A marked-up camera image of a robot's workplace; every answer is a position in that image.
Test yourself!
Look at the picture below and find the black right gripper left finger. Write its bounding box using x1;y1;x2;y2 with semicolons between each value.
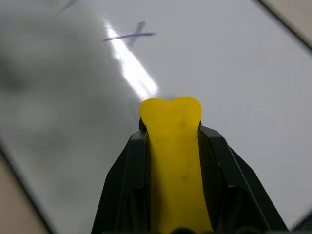
91;116;152;234

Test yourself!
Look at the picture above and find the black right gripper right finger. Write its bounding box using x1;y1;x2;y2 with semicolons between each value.
196;121;290;234

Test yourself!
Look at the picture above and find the white whiteboard with dark frame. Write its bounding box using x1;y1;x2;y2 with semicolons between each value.
0;0;312;234

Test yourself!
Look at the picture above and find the yellow bone-shaped toy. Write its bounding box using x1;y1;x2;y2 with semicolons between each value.
139;96;212;234

